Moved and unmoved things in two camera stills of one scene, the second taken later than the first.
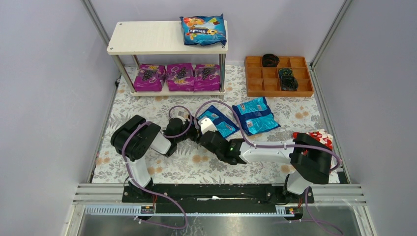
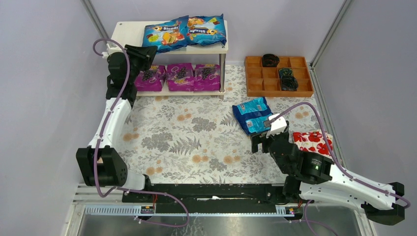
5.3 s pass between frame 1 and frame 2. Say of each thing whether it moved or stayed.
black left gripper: moved
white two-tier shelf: stayed
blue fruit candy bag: stayed
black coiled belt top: stayed
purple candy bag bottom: stayed
